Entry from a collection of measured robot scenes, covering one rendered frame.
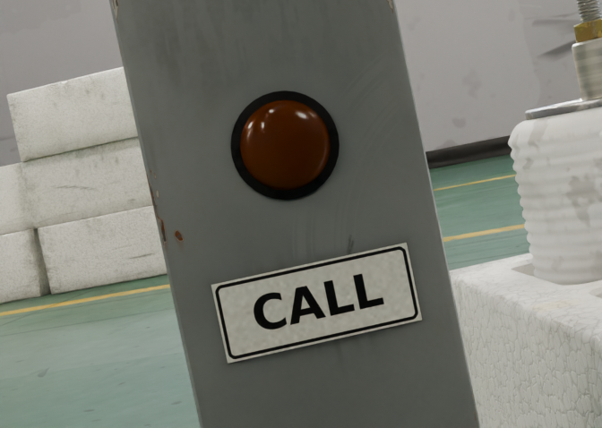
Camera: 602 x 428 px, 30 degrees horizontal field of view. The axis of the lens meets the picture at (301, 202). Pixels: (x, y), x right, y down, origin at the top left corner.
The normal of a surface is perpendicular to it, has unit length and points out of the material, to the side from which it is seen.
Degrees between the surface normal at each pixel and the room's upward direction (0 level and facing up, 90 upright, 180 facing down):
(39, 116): 90
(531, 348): 90
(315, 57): 90
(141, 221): 90
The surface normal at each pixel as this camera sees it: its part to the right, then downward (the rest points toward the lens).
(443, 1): -0.31, 0.11
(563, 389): -0.97, 0.21
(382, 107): 0.11, 0.04
